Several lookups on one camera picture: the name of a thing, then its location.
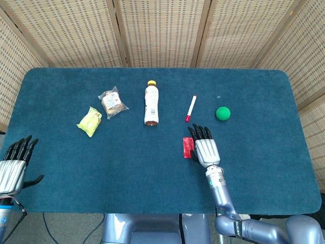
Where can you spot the right silver-black robot hand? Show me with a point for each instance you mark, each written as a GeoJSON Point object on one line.
{"type": "Point", "coordinates": [207, 151]}

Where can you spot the left silver-black robot hand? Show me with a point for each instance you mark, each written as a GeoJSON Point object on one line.
{"type": "Point", "coordinates": [11, 175]}

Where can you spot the red rectangular packet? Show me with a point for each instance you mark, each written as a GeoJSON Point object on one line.
{"type": "Point", "coordinates": [187, 147]}

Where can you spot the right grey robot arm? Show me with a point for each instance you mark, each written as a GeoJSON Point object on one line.
{"type": "Point", "coordinates": [223, 193]}

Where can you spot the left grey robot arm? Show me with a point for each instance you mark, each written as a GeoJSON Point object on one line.
{"type": "Point", "coordinates": [4, 218]}

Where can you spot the green foam ball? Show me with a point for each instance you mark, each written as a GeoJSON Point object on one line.
{"type": "Point", "coordinates": [223, 113]}

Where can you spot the white marker with red cap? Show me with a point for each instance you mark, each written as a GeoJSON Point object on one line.
{"type": "Point", "coordinates": [191, 107]}

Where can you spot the blue table cloth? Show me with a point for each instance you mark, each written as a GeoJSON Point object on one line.
{"type": "Point", "coordinates": [152, 165]}

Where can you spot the white-label bottle with yellow cap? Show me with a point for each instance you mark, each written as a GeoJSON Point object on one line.
{"type": "Point", "coordinates": [151, 104]}

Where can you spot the yellow-green snack packet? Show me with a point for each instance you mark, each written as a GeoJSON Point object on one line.
{"type": "Point", "coordinates": [89, 122]}

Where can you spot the grey robot torso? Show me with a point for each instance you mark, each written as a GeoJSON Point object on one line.
{"type": "Point", "coordinates": [152, 228]}

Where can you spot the clear bag of bread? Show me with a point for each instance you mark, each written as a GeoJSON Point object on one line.
{"type": "Point", "coordinates": [112, 103]}

